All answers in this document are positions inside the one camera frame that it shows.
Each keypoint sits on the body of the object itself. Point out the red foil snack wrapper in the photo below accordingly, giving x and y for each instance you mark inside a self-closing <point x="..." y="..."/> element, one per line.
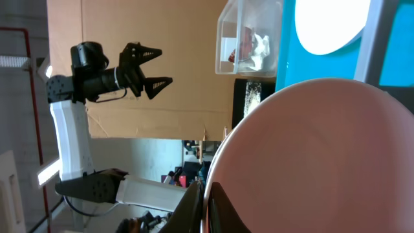
<point x="244" y="48"/>

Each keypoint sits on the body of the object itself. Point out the grey dishwasher rack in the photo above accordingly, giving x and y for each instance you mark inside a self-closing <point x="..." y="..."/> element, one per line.
<point x="372" y="42"/>

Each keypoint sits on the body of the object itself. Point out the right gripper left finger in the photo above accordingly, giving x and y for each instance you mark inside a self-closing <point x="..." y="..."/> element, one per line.
<point x="187" y="216"/>

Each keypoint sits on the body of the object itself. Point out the teal serving tray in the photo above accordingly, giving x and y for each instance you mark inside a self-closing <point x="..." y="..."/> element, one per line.
<point x="297" y="65"/>

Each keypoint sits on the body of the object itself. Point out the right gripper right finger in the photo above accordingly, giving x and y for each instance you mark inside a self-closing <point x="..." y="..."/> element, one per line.
<point x="222" y="216"/>

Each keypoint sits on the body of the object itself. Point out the white rice leftovers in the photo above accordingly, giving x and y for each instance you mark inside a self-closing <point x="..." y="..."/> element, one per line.
<point x="252" y="97"/>

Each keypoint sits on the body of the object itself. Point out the pink bowl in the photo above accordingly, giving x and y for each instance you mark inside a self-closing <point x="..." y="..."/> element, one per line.
<point x="325" y="155"/>

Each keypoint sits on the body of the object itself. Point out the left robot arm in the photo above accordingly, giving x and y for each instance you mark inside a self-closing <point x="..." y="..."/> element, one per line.
<point x="67" y="96"/>

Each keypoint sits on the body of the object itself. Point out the white napkin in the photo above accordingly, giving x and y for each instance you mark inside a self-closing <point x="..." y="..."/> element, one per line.
<point x="261" y="49"/>

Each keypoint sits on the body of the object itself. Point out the clear plastic bin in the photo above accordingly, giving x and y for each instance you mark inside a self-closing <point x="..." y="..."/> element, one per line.
<point x="264" y="17"/>

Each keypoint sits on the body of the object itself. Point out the black plastic tray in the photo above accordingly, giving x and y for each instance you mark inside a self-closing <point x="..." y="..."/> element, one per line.
<point x="268" y="88"/>

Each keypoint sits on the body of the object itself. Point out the pink plate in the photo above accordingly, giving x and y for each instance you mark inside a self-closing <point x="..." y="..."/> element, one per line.
<point x="325" y="26"/>

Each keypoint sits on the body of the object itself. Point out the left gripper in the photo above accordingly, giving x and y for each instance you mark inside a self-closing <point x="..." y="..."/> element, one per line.
<point x="130" y="59"/>

